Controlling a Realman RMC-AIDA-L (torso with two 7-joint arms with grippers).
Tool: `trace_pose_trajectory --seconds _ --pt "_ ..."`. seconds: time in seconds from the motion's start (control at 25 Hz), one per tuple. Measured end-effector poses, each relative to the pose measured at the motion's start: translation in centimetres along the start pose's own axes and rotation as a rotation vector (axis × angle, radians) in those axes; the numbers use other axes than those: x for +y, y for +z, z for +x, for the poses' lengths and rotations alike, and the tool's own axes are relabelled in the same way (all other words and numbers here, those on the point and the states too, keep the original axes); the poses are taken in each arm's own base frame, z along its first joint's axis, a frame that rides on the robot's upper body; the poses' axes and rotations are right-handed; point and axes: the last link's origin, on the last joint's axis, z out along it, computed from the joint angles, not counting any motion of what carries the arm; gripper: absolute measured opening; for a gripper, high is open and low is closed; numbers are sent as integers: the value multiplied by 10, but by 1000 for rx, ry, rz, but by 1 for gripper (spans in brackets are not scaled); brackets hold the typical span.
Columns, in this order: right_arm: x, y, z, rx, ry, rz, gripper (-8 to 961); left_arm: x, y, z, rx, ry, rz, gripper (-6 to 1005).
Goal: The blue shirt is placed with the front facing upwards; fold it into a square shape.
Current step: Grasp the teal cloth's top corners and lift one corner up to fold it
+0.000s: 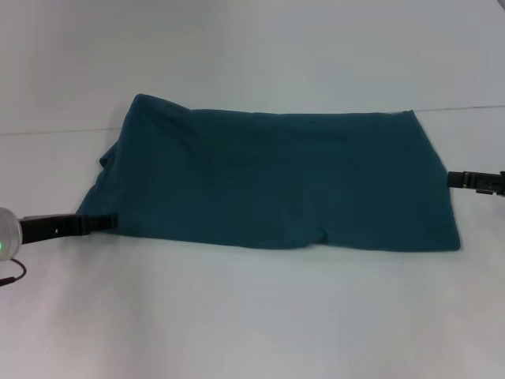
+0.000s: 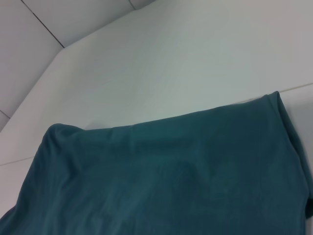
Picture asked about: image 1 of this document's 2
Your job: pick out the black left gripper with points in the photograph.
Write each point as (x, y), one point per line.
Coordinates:
(51, 227)

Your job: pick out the teal t-shirt with FREE print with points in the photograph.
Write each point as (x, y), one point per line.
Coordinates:
(276, 181)

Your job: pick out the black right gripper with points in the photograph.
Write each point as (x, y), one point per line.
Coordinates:
(485, 182)

